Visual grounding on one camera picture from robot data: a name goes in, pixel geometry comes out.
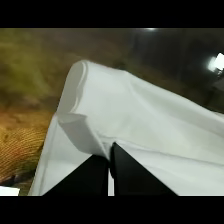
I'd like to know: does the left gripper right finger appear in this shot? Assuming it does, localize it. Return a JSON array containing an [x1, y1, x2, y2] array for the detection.
[[109, 142, 178, 197]]

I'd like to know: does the white garment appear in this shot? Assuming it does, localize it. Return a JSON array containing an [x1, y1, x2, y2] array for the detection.
[[28, 59, 224, 197]]

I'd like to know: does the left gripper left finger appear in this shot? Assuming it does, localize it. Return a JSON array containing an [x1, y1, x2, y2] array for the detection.
[[43, 154, 110, 197]]

